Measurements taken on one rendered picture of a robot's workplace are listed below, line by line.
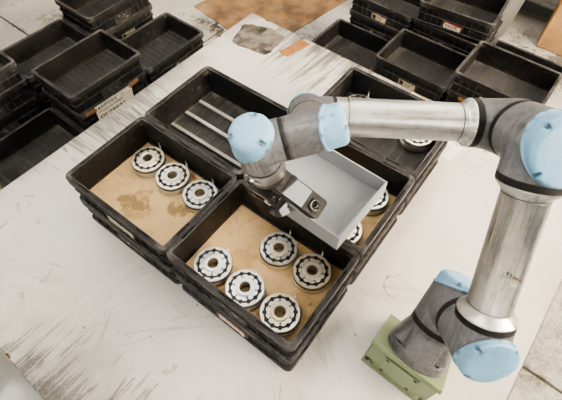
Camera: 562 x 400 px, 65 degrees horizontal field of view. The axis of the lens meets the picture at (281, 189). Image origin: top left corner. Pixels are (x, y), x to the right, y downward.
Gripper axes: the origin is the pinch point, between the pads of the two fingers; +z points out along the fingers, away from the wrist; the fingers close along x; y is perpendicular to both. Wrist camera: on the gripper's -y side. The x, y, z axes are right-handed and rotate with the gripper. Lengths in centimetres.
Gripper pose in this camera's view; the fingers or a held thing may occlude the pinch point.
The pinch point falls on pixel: (290, 208)
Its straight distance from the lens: 101.5
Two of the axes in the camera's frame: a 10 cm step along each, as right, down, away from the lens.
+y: -8.2, -4.7, 3.3
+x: -5.5, 8.0, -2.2
